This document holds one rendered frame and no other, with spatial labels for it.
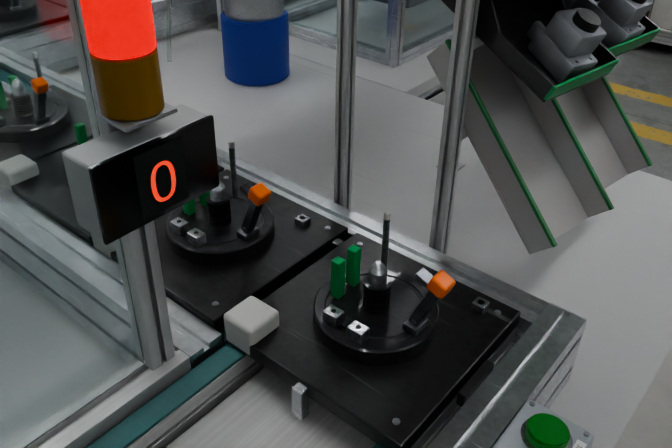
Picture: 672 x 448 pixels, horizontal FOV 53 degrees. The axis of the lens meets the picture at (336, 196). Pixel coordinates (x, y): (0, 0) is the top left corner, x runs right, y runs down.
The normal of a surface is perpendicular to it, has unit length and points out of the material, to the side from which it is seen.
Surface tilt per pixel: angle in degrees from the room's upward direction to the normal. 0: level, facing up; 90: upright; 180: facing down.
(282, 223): 0
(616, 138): 90
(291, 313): 0
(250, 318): 0
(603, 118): 90
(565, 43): 87
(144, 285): 90
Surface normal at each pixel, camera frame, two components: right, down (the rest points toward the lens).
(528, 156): 0.47, -0.30
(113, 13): 0.19, 0.53
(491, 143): -0.76, 0.34
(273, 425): 0.02, -0.84
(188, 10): 0.77, 0.36
